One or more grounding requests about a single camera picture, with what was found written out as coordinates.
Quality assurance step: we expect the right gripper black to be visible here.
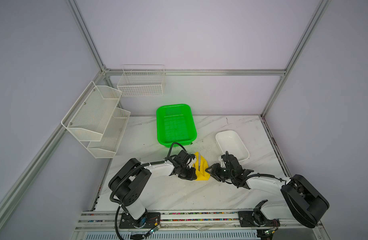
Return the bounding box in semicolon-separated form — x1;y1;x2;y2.
204;163;234;182

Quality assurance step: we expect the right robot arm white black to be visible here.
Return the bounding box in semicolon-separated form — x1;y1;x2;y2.
205;153;330;229

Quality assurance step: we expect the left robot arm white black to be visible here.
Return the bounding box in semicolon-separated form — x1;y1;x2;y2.
109;150;198;221

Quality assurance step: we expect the white rectangular dish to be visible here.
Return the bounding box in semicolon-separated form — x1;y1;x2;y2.
216;130;250;162

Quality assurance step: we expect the green plastic basket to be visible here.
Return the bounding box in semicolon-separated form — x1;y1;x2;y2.
156;104;197;148

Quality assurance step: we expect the white mesh two-tier shelf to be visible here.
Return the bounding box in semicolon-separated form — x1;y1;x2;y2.
61;82;131;159

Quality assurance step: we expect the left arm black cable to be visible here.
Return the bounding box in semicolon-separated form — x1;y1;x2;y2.
109;141;188;240

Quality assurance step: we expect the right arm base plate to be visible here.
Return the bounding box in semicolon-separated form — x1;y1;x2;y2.
238;211;280;228

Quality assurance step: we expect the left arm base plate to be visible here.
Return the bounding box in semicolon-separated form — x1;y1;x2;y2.
118;212;161;229

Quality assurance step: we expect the white wire basket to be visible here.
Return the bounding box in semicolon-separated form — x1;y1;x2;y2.
117;65;166;97

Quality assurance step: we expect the aluminium front rail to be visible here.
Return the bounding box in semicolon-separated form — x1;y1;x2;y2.
74;209;305;232

